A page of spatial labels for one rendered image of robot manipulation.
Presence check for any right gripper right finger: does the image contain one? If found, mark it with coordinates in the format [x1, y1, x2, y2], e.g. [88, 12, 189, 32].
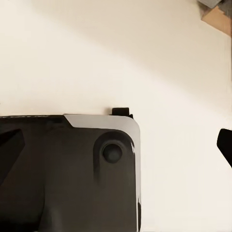
[217, 128, 232, 167]

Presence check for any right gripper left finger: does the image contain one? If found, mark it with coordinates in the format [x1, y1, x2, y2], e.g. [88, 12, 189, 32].
[0, 129, 25, 186]

